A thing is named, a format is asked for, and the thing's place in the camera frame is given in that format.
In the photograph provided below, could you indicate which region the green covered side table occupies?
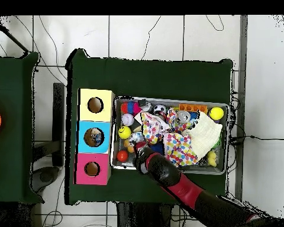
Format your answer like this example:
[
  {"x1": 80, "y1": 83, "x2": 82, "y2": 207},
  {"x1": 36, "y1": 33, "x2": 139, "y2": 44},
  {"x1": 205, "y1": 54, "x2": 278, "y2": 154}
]
[{"x1": 0, "y1": 51, "x2": 41, "y2": 204}]

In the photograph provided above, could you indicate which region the yellow smiley ball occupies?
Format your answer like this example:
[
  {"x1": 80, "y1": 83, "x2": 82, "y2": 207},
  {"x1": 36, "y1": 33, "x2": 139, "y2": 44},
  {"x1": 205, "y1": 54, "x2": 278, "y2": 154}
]
[{"x1": 118, "y1": 125, "x2": 133, "y2": 140}]

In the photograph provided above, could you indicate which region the rainbow spiky toy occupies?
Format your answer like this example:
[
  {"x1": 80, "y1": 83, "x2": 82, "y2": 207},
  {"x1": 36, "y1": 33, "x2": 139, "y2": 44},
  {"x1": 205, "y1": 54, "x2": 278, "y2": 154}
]
[{"x1": 121, "y1": 102, "x2": 143, "y2": 115}]

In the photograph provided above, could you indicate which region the black and white soccer ball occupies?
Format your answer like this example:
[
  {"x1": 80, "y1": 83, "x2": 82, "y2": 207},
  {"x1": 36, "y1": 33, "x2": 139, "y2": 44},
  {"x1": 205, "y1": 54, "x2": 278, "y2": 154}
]
[{"x1": 153, "y1": 103, "x2": 167, "y2": 117}]

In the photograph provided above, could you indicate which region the shallow clear bin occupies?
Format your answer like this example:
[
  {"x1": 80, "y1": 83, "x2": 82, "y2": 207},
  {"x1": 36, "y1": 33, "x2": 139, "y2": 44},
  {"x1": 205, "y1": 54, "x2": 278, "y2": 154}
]
[{"x1": 110, "y1": 96, "x2": 230, "y2": 176}]

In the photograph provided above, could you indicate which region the black flat panel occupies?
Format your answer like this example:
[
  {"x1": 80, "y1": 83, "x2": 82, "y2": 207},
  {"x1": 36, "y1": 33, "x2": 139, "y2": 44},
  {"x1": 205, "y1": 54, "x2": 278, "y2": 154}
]
[{"x1": 52, "y1": 82, "x2": 66, "y2": 167}]

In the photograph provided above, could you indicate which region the large polka dot cloth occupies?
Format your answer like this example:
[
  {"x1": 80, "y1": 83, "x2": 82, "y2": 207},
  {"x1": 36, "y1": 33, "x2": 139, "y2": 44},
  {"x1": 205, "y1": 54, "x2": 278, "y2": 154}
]
[{"x1": 163, "y1": 132, "x2": 199, "y2": 167}]

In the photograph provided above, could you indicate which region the black floor cable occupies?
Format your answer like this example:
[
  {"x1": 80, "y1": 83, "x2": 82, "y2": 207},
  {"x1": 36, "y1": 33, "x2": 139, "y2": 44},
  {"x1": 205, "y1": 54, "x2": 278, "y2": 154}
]
[{"x1": 228, "y1": 134, "x2": 284, "y2": 146}]

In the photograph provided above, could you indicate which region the red ball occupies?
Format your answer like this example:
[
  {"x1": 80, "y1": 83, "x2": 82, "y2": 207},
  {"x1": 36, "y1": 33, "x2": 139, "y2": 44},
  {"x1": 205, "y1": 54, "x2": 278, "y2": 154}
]
[{"x1": 117, "y1": 150, "x2": 130, "y2": 163}]

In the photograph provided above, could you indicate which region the crushed silver can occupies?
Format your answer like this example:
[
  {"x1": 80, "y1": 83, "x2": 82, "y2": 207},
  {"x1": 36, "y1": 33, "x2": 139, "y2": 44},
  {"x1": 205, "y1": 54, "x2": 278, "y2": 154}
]
[{"x1": 176, "y1": 110, "x2": 192, "y2": 125}]

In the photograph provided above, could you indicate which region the wooden box with three holes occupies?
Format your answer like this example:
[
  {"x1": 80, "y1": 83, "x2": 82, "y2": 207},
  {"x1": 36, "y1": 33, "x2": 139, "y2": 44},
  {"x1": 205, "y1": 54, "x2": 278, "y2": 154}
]
[{"x1": 75, "y1": 88, "x2": 116, "y2": 186}]

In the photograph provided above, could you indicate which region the white baseball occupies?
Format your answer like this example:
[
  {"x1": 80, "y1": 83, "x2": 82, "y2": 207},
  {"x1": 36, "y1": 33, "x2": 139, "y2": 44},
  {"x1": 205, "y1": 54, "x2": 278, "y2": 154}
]
[{"x1": 121, "y1": 113, "x2": 135, "y2": 127}]

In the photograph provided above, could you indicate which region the yellow rubber duck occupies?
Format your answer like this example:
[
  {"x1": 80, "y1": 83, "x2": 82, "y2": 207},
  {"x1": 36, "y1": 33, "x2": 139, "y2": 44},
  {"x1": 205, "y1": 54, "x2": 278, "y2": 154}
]
[{"x1": 206, "y1": 150, "x2": 218, "y2": 167}]

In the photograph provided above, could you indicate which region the cream muslin cloth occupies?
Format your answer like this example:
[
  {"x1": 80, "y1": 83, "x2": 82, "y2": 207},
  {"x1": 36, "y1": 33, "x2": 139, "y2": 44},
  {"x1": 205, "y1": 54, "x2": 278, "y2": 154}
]
[{"x1": 189, "y1": 111, "x2": 224, "y2": 159}]

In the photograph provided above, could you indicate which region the grey floor stand base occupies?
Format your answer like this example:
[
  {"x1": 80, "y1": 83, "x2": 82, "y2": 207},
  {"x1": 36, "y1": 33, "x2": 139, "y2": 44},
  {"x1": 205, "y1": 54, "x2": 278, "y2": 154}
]
[{"x1": 30, "y1": 141, "x2": 62, "y2": 192}]

